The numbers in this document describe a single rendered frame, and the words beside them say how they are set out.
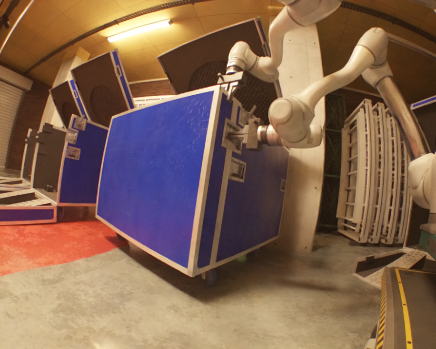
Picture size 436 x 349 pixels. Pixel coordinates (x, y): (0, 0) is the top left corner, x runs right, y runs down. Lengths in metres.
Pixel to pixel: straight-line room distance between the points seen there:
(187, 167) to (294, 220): 1.43
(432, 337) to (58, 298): 1.07
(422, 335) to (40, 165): 2.92
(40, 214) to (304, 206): 2.38
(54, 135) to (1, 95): 5.25
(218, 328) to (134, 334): 0.31
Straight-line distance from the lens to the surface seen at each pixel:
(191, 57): 1.83
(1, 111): 7.71
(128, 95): 2.34
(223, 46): 1.65
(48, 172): 2.73
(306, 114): 0.59
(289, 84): 2.34
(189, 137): 0.84
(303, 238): 2.07
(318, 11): 0.64
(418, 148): 0.92
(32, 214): 1.80
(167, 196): 0.88
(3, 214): 1.74
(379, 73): 1.02
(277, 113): 0.56
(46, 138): 2.70
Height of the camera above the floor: 0.53
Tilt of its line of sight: 4 degrees up
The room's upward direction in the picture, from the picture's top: 8 degrees clockwise
